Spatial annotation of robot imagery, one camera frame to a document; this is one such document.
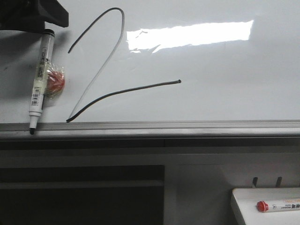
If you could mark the dark cabinet panel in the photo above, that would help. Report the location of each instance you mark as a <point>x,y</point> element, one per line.
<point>98,195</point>

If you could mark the left black tray hook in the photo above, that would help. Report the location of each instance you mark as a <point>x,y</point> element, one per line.
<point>254,182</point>

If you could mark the red-capped white marker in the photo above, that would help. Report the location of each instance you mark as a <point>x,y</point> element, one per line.
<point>265,206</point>

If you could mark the white plastic tray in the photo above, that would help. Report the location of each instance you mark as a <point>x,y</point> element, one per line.
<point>244,201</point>

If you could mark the black tray hook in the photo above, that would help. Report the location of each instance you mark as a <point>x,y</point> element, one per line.
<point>278,183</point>
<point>254,182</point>

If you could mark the grey aluminium marker ledge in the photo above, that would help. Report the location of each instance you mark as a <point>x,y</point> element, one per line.
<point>151,130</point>

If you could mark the red round magnet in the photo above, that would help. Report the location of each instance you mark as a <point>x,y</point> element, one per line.
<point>55,81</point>

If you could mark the white black-tipped whiteboard marker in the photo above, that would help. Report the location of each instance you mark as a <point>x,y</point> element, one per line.
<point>41,76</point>

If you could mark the white whiteboard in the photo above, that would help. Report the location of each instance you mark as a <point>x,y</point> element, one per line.
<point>236,59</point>

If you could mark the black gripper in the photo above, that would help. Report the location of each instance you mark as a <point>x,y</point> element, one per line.
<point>31,15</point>

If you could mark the right black tray hook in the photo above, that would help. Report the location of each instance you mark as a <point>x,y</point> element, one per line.
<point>278,183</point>

